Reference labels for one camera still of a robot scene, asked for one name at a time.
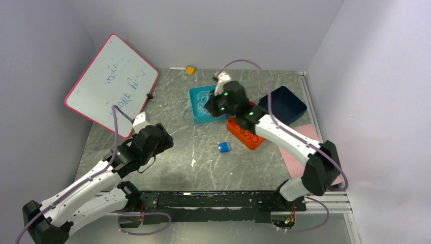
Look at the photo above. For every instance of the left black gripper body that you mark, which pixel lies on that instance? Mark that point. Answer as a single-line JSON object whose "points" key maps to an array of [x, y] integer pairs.
{"points": [[163, 143]]}

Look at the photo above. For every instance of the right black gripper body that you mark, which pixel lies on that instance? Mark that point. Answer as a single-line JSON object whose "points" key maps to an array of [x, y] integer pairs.
{"points": [[219, 107]]}

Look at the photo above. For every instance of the teal plastic box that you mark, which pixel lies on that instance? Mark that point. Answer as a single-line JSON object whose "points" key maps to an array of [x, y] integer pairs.
{"points": [[198, 97]]}

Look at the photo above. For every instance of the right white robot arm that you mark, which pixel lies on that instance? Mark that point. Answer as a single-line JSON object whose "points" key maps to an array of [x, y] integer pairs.
{"points": [[320, 159]]}

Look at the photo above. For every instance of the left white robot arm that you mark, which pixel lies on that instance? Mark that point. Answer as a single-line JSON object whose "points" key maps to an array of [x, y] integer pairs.
{"points": [[100, 191]]}

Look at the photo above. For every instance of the orange plastic box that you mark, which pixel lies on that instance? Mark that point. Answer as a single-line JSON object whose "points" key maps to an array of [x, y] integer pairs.
{"points": [[250, 140]]}

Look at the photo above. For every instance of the blue white small block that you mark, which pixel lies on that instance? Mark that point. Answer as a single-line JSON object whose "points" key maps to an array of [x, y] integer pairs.
{"points": [[224, 147]]}

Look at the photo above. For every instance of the yellow small block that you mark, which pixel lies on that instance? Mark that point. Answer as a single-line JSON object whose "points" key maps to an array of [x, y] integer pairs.
{"points": [[189, 70]]}

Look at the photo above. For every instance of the navy plastic box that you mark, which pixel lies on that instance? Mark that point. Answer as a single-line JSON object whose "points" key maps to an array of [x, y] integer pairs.
{"points": [[286, 106]]}

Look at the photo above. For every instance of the pink-framed whiteboard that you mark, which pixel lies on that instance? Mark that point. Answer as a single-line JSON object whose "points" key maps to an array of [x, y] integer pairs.
{"points": [[117, 75]]}

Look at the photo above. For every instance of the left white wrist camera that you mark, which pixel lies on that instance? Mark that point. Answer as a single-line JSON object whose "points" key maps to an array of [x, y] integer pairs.
{"points": [[140, 122]]}

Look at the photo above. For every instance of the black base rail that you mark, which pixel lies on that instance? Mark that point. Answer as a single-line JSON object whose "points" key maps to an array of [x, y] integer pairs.
{"points": [[216, 206]]}

